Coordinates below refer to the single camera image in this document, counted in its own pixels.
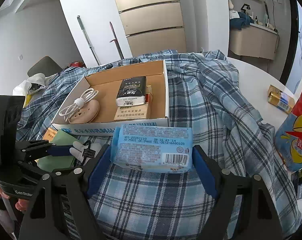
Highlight blue clothes on vanity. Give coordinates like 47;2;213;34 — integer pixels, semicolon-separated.
230;12;254;30

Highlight gold three-door refrigerator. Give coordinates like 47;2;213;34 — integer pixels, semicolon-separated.
115;0;186;56

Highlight grey chair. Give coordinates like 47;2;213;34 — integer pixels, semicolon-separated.
27;56;62;77

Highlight orange blue small box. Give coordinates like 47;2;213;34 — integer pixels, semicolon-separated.
42;127;57;142

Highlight red bag on floor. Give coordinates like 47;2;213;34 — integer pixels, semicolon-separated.
69;61;86;68

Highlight blue plaid shirt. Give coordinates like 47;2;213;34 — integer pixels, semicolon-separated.
17;50;302;239

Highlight green felt pouch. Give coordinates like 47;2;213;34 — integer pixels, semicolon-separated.
37;128;79;172

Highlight white plastic bag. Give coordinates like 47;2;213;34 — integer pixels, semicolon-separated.
12;73;48;96

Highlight round beige case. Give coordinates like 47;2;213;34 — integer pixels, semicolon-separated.
68;99;100;124

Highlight gold blue small box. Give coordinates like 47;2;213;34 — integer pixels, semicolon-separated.
268;85;295;114

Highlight black Face tissue pack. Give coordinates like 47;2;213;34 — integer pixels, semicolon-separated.
116;76;147;107

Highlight dark broom handle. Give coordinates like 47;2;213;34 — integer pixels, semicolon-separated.
109;22;124;60

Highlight red iced tea bottle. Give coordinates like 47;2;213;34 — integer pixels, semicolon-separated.
275;92;302;172

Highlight grey mop handle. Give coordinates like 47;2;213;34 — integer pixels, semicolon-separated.
77;15;100;66

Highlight cardboard box tray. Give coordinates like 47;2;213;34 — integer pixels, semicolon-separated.
52;60;169;136

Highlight red gold cigarette pack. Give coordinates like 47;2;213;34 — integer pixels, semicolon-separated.
114;85;153;121

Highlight person's left hand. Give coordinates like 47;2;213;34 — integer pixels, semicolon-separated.
0;182;29;212

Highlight frosted glass door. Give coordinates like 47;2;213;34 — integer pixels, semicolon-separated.
286;2;302;94

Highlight white cable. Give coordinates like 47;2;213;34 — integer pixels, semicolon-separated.
58;88;99;124

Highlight blue tissue pack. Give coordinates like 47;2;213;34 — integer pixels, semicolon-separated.
110;124;193;173

